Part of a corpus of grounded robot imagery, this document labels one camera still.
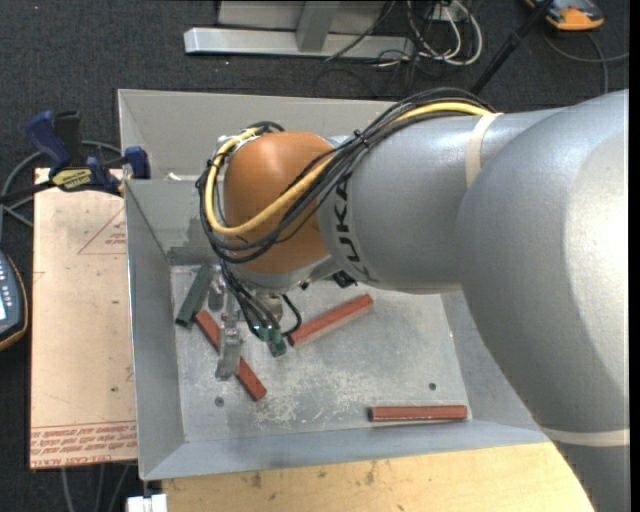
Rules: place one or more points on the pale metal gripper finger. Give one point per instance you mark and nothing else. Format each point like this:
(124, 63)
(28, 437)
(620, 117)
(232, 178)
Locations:
(216, 295)
(229, 352)

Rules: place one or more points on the dark green flat block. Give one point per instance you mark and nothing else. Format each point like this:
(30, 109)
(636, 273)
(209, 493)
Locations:
(195, 295)

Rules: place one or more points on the red-brown flat block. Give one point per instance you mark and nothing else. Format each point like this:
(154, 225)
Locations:
(417, 413)
(252, 382)
(332, 319)

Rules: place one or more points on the grey metal bin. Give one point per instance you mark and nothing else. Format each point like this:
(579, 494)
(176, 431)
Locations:
(350, 380)

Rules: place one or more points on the brown cardboard board, red print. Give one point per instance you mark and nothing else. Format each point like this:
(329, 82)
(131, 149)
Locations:
(80, 320)

